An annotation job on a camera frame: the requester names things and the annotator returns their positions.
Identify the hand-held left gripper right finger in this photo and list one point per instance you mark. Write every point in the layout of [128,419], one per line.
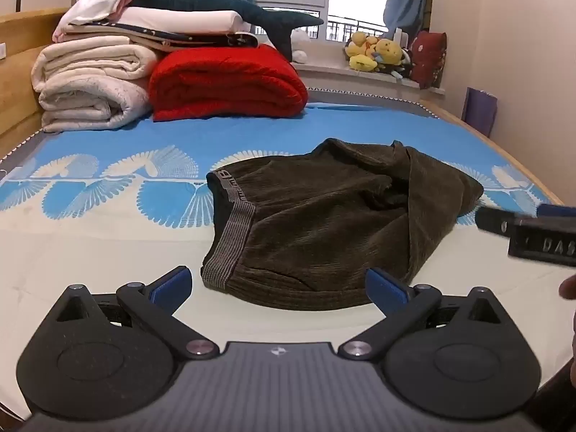
[387,291]

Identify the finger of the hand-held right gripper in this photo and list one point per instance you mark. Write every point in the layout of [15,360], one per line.
[558,211]
[492,221]

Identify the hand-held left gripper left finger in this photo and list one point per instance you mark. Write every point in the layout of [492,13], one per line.
[171,285]

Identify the person's right hand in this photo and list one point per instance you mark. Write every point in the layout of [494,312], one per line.
[569,288]

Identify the blue printed bed sheet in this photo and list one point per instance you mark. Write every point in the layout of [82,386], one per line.
[360,121]

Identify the red printed cushion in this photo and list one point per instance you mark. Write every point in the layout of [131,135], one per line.
[428,58]

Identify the yellow plush toy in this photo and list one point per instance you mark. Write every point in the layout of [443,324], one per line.
[360,49]
[390,51]

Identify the red knitted blanket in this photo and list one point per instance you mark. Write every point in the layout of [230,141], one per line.
[225,81]

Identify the white window sill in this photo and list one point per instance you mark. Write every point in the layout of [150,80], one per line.
[333,76]

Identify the cream folded blanket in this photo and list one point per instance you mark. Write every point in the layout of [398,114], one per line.
[90,85]

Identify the black balcony railing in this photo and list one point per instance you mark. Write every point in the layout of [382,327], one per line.
[355,27]

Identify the striped folded garment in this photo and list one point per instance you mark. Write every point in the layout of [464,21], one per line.
[180,39]

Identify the white plush toy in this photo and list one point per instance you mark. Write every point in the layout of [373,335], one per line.
[300,42]

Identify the dark teal shark plush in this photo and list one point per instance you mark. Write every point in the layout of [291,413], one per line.
[211,2]

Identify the pink and white cloth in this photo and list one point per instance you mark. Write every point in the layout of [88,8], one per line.
[96,2]

